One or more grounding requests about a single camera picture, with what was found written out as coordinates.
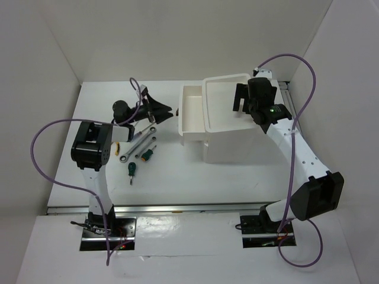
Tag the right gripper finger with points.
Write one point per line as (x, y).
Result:
(241, 93)
(242, 110)

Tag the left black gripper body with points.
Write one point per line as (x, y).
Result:
(143, 112)

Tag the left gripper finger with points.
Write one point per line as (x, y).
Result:
(157, 107)
(159, 118)

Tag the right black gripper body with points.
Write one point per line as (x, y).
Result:
(273, 92)

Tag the blue red handled screwdriver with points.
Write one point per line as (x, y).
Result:
(139, 133)

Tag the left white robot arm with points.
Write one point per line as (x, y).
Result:
(91, 150)

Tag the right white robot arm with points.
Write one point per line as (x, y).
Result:
(313, 188)

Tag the small silver ratchet wrench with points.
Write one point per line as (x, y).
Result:
(144, 148)

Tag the white drawer cabinet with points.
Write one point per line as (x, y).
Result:
(232, 137)

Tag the yellow black pliers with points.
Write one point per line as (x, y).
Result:
(117, 149)

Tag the green orange stubby screwdriver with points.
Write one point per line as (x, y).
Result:
(147, 155)

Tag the large silver ratchet wrench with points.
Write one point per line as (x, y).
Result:
(124, 157)

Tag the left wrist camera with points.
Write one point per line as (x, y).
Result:
(143, 91)

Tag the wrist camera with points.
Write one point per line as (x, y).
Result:
(261, 73)
(143, 91)

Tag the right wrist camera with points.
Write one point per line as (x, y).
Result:
(261, 73)

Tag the front aluminium rail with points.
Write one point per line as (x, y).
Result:
(160, 209)

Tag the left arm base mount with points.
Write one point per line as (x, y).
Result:
(121, 237)

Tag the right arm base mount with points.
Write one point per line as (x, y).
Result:
(259, 232)

